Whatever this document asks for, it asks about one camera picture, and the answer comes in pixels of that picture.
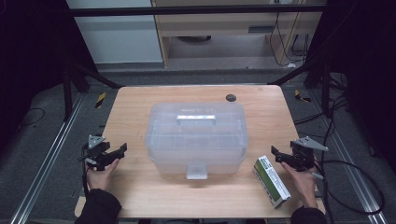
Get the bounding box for clear plastic storage box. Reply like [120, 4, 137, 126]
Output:
[145, 102, 249, 151]

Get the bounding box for person's left hand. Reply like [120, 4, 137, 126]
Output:
[85, 158, 120, 190]

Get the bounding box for aluminium floor rail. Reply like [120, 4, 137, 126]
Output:
[307, 90, 389, 224]
[8, 92, 87, 224]

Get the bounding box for green and white medicine box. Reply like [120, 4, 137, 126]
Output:
[252, 155, 292, 209]

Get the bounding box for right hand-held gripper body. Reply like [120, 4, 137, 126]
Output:
[289, 135, 330, 173]

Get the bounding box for person's right hand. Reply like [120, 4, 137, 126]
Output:
[280, 162, 318, 209]

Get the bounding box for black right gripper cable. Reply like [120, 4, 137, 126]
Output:
[311, 160, 386, 217]

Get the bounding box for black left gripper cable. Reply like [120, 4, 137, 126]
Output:
[80, 145, 91, 198]

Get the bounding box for translucent plastic storage box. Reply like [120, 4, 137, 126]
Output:
[148, 144, 248, 181]

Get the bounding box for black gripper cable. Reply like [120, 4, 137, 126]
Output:
[311, 160, 386, 217]
[80, 145, 91, 198]

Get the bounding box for black curtain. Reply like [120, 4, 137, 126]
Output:
[306, 0, 396, 172]
[0, 0, 94, 150]

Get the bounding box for black horizontal bar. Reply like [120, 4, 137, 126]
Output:
[66, 4, 326, 18]

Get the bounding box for yellow and black tape marker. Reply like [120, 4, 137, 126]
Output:
[293, 89, 312, 104]
[94, 91, 106, 109]

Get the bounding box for wooden cabinet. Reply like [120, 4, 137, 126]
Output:
[151, 0, 325, 68]

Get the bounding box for black hanging cables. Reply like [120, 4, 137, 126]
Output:
[269, 12, 310, 68]

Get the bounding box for white cabinet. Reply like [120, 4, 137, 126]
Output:
[65, 0, 164, 64]

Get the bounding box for black metal stand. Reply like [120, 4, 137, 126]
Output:
[267, 55, 333, 119]
[60, 60, 123, 122]

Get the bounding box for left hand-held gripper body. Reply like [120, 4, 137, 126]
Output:
[78, 134, 108, 172]

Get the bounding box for black floor cable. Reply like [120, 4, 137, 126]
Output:
[293, 92, 349, 126]
[18, 106, 47, 129]

